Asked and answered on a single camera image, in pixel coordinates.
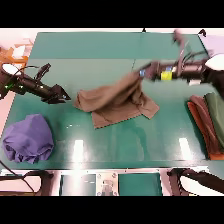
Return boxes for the purple garment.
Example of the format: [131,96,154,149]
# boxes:
[1,113,55,165]

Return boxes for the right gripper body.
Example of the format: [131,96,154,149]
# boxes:
[139,60,175,83]

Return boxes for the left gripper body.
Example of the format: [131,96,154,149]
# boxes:
[39,83,72,105]

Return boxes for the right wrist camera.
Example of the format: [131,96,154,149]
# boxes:
[172,29,190,69]

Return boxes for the black cable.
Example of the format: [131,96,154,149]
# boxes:
[0,160,38,195]

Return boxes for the dark green garment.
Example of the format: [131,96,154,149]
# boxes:
[203,91,224,152]

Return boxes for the silver frame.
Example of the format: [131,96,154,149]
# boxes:
[0,166,224,197]

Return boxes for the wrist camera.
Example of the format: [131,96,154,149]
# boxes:
[172,29,190,69]
[34,62,53,82]

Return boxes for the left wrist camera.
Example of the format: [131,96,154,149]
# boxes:
[34,62,53,82]

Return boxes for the cardboard box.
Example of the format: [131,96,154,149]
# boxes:
[0,45,30,67]

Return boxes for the brown T-shirt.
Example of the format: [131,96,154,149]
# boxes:
[72,70,161,130]

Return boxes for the dark brown garment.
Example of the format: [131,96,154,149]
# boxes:
[189,94,221,155]

